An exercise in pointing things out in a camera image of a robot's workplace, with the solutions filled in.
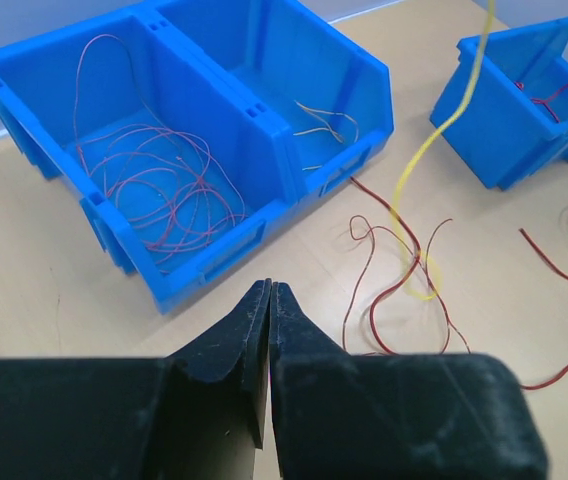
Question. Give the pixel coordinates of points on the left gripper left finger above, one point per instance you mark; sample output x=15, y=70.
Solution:
x=197, y=413

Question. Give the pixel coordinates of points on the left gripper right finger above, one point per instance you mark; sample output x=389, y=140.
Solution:
x=418, y=416

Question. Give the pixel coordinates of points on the blue double bin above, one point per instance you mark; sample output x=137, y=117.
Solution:
x=191, y=131

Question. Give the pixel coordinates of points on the blue single bin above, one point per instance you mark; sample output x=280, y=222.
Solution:
x=517, y=120

